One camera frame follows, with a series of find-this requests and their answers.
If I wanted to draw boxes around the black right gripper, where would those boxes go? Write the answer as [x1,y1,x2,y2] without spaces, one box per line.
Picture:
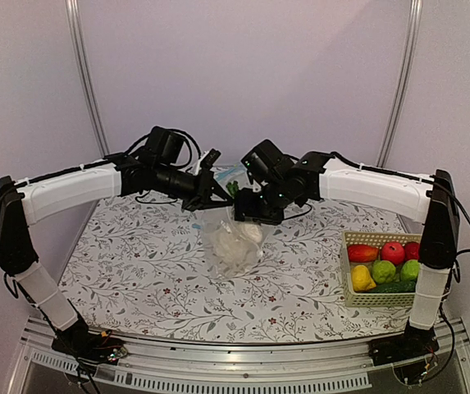
[229,181,289,227]

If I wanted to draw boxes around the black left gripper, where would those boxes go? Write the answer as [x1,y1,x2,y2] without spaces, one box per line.
[153,163,232,213]

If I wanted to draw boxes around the white toy radish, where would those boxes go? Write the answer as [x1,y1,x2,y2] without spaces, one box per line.
[226,180,264,244]

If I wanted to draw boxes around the frosted white zip top bag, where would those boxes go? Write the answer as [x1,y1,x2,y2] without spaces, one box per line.
[201,207,272,280]

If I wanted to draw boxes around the white toy cauliflower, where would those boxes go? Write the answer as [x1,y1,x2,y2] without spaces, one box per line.
[212,231,250,276]

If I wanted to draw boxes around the light green toy apple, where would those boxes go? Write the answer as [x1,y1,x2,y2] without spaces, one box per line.
[372,260,396,285]

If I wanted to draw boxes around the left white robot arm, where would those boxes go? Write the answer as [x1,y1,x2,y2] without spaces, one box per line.
[0,126,231,356]

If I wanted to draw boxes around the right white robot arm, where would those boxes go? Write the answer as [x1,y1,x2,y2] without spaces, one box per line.
[235,140,469,358]

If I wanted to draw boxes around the clear bag with blue zipper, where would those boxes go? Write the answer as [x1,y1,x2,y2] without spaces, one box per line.
[198,165,249,232]

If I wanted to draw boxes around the floral patterned table mat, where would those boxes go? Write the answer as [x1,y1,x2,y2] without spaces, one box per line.
[59,191,410,343]

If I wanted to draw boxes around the beige perforated plastic basket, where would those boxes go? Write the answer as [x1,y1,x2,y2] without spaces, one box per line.
[339,231,421,308]

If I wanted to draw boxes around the red toy apple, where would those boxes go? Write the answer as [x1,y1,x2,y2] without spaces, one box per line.
[381,241,405,266]

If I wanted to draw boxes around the red toy tomato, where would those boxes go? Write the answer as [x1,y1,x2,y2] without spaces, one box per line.
[404,242,420,261]

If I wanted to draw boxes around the green toy lime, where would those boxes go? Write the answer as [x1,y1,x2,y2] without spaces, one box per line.
[400,259,420,282]

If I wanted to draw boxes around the dark green toy cucumber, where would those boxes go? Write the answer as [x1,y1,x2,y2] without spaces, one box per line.
[368,281,416,294]

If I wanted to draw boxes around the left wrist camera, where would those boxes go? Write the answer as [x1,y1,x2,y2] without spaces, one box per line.
[191,149,221,175]

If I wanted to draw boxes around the aluminium front rail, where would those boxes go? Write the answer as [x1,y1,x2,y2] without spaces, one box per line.
[6,318,470,393]

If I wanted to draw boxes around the right aluminium corner post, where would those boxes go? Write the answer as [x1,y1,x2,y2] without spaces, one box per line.
[376,0,423,167]

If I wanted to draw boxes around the aluminium corner post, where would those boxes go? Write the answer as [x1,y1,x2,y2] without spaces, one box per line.
[376,0,423,167]
[66,0,110,156]

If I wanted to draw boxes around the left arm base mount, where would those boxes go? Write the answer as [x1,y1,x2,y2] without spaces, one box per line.
[52,314,128,364]

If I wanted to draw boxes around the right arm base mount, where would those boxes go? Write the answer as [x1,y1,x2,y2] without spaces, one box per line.
[368,324,439,366]

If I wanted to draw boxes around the left aluminium corner post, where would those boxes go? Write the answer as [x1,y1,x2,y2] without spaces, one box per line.
[66,0,110,156]

